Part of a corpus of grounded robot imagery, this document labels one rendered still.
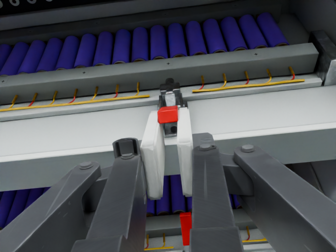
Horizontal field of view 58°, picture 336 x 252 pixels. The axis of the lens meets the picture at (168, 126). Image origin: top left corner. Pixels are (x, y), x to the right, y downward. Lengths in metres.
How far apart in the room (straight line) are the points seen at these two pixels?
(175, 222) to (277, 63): 0.22
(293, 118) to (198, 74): 0.09
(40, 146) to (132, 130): 0.08
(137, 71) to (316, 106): 0.16
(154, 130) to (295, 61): 0.18
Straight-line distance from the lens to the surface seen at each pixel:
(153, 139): 0.15
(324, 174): 0.39
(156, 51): 0.32
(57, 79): 0.31
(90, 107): 0.29
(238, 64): 0.29
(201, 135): 0.17
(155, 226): 0.39
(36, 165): 0.29
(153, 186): 0.15
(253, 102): 0.28
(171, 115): 0.18
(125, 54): 0.33
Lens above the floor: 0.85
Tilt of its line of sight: 24 degrees down
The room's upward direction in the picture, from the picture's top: 8 degrees counter-clockwise
